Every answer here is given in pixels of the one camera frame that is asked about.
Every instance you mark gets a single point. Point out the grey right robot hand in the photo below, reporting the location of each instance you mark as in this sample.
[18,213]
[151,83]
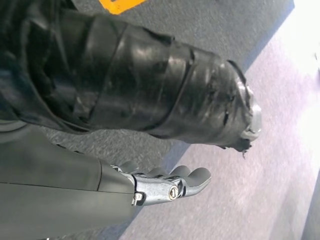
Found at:
[124,79]

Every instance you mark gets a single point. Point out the yellow floor tape square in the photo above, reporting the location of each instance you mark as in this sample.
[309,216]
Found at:
[120,5]

